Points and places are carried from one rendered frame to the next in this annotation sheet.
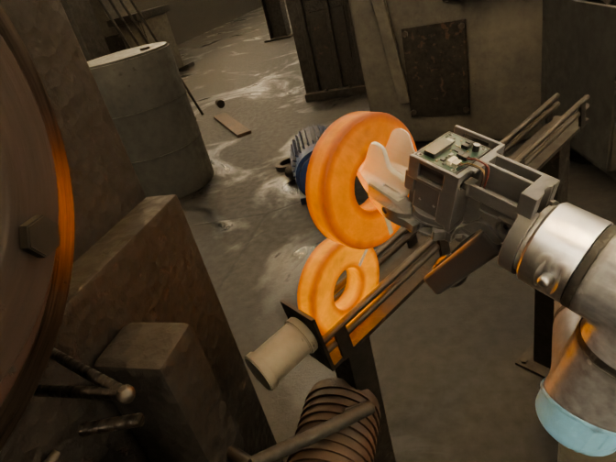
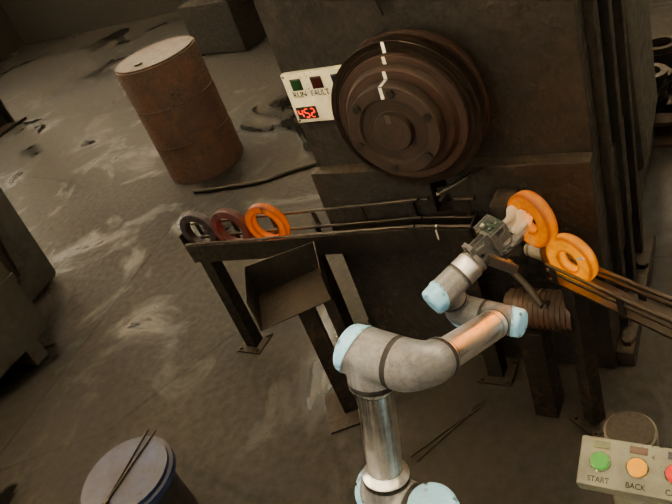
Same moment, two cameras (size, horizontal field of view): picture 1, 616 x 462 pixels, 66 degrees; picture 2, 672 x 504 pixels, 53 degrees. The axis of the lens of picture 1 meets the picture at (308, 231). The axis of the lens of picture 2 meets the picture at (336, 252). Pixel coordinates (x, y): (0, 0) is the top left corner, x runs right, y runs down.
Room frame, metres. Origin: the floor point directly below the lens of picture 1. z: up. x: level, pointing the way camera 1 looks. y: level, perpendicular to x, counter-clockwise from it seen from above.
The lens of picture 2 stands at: (0.42, -1.57, 1.96)
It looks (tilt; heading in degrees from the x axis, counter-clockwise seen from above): 33 degrees down; 107
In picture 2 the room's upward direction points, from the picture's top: 22 degrees counter-clockwise
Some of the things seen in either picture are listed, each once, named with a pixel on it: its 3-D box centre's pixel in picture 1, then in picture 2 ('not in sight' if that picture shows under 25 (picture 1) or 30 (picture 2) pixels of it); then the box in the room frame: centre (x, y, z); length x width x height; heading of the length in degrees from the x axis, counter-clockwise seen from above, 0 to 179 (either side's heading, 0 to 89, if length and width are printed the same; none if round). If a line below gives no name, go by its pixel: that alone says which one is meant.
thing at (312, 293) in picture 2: not in sight; (316, 344); (-0.32, 0.21, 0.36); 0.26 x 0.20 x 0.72; 13
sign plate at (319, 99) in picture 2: not in sight; (322, 94); (-0.05, 0.53, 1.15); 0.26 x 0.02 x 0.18; 158
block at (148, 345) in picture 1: (174, 409); (512, 226); (0.45, 0.22, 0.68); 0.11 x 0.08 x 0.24; 68
